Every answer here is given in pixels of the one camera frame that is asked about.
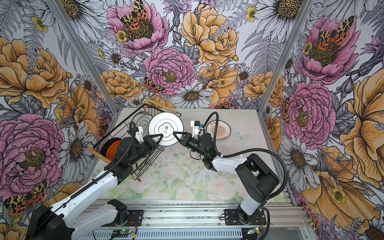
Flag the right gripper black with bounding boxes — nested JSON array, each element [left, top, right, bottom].
[[172, 132, 207, 157]]

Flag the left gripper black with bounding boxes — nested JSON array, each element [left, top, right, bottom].
[[129, 133, 164, 165]]

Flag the black wire dish rack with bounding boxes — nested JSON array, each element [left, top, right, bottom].
[[92, 104, 184, 183]]

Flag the white plate teal rim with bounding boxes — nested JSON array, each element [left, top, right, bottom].
[[148, 112, 184, 147], [131, 111, 153, 136]]

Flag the white plate orange sunburst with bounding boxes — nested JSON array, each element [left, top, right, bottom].
[[206, 120, 231, 139]]

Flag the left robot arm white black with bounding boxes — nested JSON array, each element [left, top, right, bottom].
[[26, 125, 164, 240]]

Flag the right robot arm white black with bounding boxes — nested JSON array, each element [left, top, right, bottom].
[[173, 121, 280, 225]]

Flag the black plate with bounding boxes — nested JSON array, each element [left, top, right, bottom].
[[101, 138, 121, 157]]

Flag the green circuit board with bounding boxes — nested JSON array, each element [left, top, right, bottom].
[[111, 229, 134, 239]]

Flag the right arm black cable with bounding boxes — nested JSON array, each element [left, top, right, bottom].
[[201, 111, 289, 240]]

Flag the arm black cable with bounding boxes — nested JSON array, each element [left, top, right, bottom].
[[201, 111, 289, 240], [29, 121, 138, 235]]

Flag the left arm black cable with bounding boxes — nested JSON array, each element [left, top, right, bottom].
[[29, 121, 138, 235]]

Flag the near wooden rack handle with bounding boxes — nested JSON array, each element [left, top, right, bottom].
[[87, 147, 111, 165]]

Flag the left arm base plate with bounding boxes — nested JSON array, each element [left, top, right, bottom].
[[103, 210, 144, 227]]

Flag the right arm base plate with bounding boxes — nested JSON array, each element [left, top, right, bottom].
[[224, 209, 267, 226]]

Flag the white vented cable duct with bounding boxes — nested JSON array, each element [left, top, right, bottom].
[[81, 228, 243, 240]]

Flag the aluminium rail frame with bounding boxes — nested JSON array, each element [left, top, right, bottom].
[[50, 199, 316, 240]]

